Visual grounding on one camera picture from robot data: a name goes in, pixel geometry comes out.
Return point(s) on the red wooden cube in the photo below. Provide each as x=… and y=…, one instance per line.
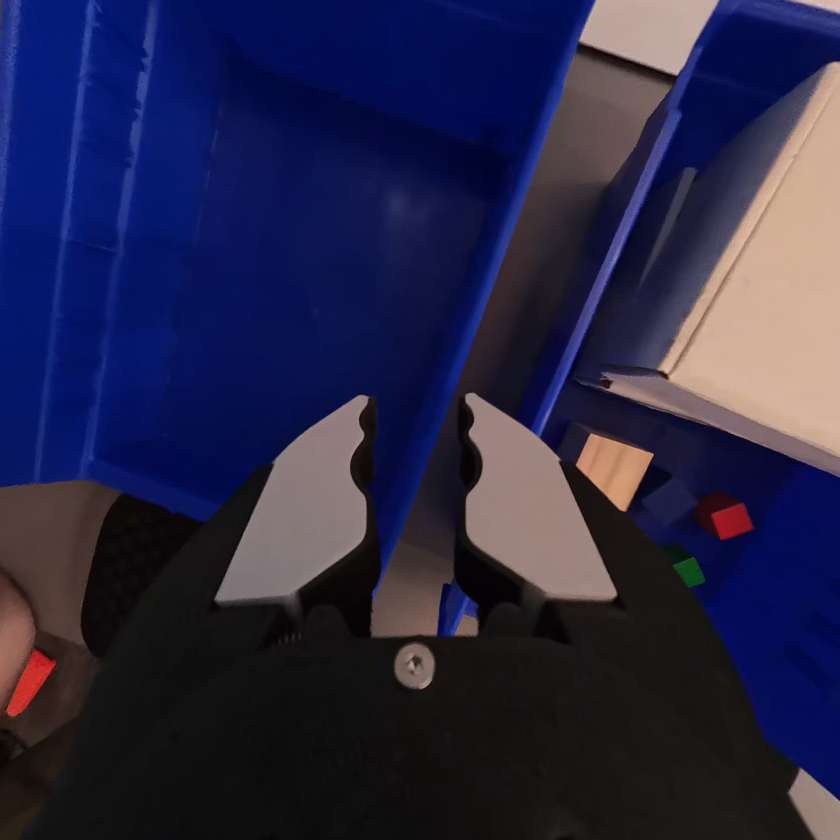
x=725, y=518

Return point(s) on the blue wooden cube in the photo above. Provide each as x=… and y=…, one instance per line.
x=669, y=502

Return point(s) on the person's left hand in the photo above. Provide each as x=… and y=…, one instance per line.
x=13, y=630

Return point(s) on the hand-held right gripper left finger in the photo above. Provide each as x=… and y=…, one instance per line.
x=308, y=512

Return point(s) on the blue plastic bin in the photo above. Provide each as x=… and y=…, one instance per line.
x=295, y=262
x=774, y=623

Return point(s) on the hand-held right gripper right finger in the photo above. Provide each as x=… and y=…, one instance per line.
x=531, y=518

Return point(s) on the small red object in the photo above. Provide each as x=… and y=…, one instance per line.
x=29, y=682

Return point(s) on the green wooden cube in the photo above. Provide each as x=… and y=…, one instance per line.
x=688, y=569

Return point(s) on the natural wooden cube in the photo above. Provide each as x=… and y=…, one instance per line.
x=617, y=469

